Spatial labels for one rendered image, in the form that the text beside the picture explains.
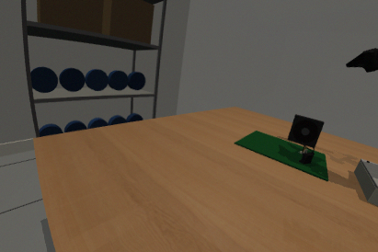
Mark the green circuit board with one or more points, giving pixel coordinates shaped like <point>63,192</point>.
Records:
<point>285,152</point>

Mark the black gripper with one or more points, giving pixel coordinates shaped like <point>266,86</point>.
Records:
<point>368,60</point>

